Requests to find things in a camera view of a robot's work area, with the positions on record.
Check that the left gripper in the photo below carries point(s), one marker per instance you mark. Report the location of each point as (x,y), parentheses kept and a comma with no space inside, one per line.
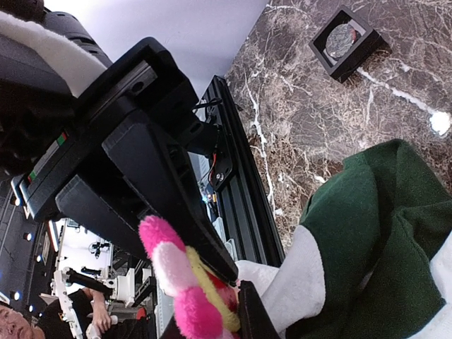
(155,166)

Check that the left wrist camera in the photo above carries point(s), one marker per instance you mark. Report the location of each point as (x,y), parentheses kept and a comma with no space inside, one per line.
(40,59)

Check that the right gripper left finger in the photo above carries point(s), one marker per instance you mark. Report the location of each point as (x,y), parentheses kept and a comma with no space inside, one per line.
(171,331)

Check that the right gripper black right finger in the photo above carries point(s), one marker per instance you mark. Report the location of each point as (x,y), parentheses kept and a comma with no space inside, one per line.
(254,320)

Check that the white and green garment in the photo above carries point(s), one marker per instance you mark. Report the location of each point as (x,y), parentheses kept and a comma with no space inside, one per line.
(371,256)

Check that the black aluminium front rail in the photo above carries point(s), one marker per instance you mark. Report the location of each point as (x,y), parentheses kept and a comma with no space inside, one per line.
(242,202)

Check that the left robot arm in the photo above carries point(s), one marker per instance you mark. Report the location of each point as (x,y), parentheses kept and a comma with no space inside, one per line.
(102,142)

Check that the pink flower brooch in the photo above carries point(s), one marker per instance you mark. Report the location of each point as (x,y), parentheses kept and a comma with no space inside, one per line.
(204,306)

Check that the black square box left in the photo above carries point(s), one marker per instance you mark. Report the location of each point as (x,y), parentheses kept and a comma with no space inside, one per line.
(344,43)

